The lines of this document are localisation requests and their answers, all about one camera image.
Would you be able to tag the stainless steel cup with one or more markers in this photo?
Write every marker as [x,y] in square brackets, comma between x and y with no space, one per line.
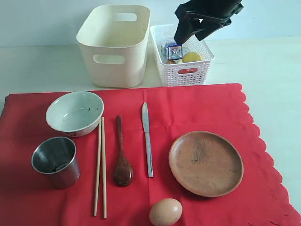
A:
[56,159]

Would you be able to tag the wooden chopstick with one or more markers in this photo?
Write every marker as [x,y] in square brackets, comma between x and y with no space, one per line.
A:
[104,167]
[97,176]

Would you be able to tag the yellow lemon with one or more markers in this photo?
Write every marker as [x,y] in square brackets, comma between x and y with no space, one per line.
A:
[191,57]

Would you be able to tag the orange fried chicken piece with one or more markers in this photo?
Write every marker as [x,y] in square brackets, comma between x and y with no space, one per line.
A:
[169,62]

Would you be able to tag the cream plastic storage bin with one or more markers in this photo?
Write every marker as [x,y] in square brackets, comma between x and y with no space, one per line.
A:
[113,41]

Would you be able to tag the brown egg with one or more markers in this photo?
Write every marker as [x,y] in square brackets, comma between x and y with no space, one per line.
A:
[166,212]

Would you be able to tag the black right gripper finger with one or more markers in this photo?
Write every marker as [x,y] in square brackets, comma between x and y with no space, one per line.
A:
[207,26]
[188,25]

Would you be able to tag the brown wooden plate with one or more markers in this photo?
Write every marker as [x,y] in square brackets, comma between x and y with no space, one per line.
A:
[206,164]

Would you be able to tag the dark wooden spoon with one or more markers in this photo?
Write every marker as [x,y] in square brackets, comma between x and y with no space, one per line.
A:
[123,172]

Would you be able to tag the silver table knife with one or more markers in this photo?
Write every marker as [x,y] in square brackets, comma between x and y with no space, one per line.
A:
[146,128]

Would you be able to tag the red toy sausage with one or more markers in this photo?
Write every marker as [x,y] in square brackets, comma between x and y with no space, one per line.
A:
[187,70]

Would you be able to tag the left wooden chopstick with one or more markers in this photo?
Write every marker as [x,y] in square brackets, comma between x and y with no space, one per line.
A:
[97,176]

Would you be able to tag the white perforated plastic basket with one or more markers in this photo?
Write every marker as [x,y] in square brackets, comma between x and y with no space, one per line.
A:
[180,74]

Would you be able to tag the white ceramic bowl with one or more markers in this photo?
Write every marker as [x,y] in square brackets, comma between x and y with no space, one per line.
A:
[75,114]

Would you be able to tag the right wooden chopstick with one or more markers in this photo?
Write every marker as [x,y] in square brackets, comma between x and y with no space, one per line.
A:
[104,167]

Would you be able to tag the blue white milk carton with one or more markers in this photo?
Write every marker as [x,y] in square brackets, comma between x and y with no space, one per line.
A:
[171,50]

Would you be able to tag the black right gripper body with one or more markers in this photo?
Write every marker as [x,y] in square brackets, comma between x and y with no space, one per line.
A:
[212,10]

